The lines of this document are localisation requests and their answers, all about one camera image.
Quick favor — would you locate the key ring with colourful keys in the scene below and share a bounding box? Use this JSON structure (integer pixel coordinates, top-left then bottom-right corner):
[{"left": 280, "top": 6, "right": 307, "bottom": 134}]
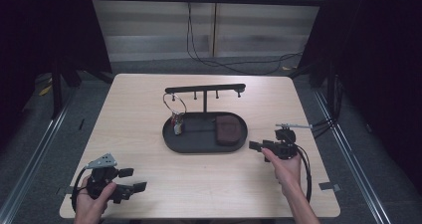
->
[{"left": 162, "top": 92, "right": 188, "bottom": 136}]

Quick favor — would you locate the brown zip pouch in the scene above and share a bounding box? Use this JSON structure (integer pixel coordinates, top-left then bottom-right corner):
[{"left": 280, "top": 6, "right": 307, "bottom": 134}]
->
[{"left": 214, "top": 113, "right": 243, "bottom": 147}]

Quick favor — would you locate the black stand post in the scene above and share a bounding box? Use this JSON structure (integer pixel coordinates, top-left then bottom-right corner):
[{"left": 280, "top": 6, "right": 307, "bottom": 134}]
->
[{"left": 50, "top": 60, "right": 65, "bottom": 119}]

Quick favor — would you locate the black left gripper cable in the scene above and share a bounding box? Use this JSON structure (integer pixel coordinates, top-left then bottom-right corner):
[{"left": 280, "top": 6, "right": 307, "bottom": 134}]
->
[{"left": 71, "top": 165, "right": 89, "bottom": 212}]

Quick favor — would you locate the black hook rack with tray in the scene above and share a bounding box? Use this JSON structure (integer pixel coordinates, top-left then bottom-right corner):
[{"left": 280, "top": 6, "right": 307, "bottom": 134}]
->
[{"left": 161, "top": 83, "right": 249, "bottom": 154}]

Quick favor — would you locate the grey tape strip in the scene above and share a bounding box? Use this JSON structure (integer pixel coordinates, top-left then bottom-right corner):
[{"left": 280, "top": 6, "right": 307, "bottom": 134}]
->
[
  {"left": 317, "top": 181, "right": 342, "bottom": 192},
  {"left": 55, "top": 185, "right": 73, "bottom": 197}
]

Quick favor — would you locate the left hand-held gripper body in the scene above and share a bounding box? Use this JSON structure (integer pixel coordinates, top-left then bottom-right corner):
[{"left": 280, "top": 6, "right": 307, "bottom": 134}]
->
[{"left": 85, "top": 152, "right": 135, "bottom": 205}]

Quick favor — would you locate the black curtain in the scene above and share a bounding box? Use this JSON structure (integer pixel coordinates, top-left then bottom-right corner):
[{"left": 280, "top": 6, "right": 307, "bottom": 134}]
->
[
  {"left": 297, "top": 0, "right": 422, "bottom": 185},
  {"left": 0, "top": 0, "right": 113, "bottom": 152}
]

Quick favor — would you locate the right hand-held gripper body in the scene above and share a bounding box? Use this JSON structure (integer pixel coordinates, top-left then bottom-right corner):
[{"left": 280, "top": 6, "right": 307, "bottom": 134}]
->
[{"left": 261, "top": 122, "right": 314, "bottom": 161}]

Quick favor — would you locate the yellow scrap on floor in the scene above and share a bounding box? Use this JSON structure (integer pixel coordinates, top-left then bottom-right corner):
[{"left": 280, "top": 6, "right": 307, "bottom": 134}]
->
[{"left": 38, "top": 84, "right": 54, "bottom": 98}]

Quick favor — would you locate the bundle of black floor cables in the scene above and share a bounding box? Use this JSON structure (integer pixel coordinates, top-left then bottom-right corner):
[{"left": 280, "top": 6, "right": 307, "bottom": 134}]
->
[{"left": 309, "top": 74, "right": 344, "bottom": 139}]

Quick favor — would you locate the person's right hand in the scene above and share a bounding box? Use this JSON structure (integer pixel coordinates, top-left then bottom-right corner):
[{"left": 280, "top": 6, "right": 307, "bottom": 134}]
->
[{"left": 261, "top": 147, "right": 303, "bottom": 192}]

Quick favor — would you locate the metal floor rail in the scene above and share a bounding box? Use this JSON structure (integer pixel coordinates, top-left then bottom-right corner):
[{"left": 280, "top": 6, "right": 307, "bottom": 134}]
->
[
  {"left": 313, "top": 88, "right": 393, "bottom": 224},
  {"left": 0, "top": 91, "right": 77, "bottom": 224}
]

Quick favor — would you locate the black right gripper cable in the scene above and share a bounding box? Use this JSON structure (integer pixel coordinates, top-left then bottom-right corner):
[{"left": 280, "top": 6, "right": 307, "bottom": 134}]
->
[{"left": 296, "top": 144, "right": 314, "bottom": 204}]

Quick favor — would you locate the black cable from wall socket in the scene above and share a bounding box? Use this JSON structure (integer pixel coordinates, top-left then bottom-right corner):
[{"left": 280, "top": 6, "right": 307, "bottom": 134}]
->
[{"left": 185, "top": 1, "right": 304, "bottom": 77}]

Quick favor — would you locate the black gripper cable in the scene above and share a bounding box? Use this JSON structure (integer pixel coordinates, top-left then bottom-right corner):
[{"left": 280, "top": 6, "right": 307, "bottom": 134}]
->
[
  {"left": 71, "top": 165, "right": 89, "bottom": 212},
  {"left": 296, "top": 144, "right": 314, "bottom": 204}
]

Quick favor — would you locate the person's left hand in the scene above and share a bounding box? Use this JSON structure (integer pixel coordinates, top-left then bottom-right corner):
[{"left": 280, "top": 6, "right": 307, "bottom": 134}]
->
[{"left": 73, "top": 175, "right": 118, "bottom": 224}]

